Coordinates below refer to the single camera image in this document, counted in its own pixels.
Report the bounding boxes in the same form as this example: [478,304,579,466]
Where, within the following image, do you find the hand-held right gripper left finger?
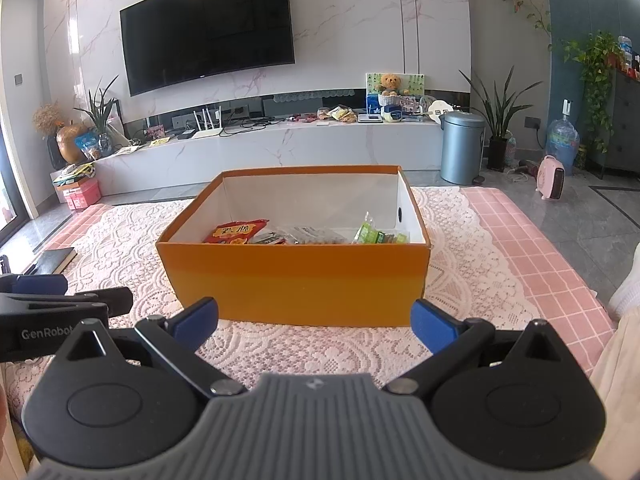
[52,296,248,396]

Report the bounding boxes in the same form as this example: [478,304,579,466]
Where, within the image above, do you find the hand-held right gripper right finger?
[382,297,573,395]

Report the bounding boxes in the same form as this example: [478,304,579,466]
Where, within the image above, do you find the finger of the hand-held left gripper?
[0,286,134,318]
[0,274,69,297]

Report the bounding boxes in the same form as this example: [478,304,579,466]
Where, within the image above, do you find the red chip packet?
[202,218,271,246]

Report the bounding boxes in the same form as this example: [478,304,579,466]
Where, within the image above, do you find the orange cardboard box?
[156,164,432,328]

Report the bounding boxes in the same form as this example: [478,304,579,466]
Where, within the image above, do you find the small clear green packet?
[352,212,384,245]

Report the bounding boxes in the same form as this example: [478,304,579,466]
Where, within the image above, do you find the black book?
[27,247,78,276]

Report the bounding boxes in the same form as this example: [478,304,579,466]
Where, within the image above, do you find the white lace tablecloth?
[2,187,538,411]

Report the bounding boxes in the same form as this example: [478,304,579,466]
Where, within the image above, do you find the pink storage box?
[64,179,102,211]

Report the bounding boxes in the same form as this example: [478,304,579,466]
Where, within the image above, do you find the person's left leg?
[0,360,32,480]

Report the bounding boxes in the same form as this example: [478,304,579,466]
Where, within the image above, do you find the person's leg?
[589,245,640,480]
[0,360,32,480]

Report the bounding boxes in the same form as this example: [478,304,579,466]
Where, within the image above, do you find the pink grid mat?
[35,187,618,376]

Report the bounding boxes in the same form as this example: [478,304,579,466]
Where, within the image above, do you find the golden gourd vase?
[56,121,91,165]

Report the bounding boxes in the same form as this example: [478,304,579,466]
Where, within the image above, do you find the dried flower bunch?
[32,102,64,137]

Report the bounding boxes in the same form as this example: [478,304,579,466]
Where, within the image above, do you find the grey trash can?
[440,111,487,186]

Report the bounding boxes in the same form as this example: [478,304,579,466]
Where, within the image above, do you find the white marble television console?
[92,120,451,197]

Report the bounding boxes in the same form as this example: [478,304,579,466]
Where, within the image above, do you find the potted long leaf plant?
[459,65,543,172]

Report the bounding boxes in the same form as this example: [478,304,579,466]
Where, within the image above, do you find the green plant in glass vase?
[75,75,121,157]

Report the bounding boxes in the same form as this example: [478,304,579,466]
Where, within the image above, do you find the pink heater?
[535,155,566,202]

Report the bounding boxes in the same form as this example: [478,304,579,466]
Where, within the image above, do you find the white router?
[191,106,224,140]

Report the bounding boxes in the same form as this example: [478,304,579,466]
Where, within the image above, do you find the person's right leg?
[589,245,640,480]

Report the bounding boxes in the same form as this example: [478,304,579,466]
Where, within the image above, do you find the blue water jug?
[545,100,581,163]

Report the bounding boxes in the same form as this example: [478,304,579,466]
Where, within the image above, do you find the yellow snack bags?
[317,105,358,123]

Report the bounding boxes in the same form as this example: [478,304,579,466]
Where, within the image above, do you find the green picture board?
[366,72,426,111]

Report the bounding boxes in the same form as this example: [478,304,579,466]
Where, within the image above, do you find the brown teddy bear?
[377,74,405,96]

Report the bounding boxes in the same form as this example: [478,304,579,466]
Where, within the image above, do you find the dark grey cabinet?
[587,67,640,181]

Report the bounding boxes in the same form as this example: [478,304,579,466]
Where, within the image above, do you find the black television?
[119,0,296,97]

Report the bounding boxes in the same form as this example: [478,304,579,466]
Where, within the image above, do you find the bushy green vine plant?
[565,32,623,153]

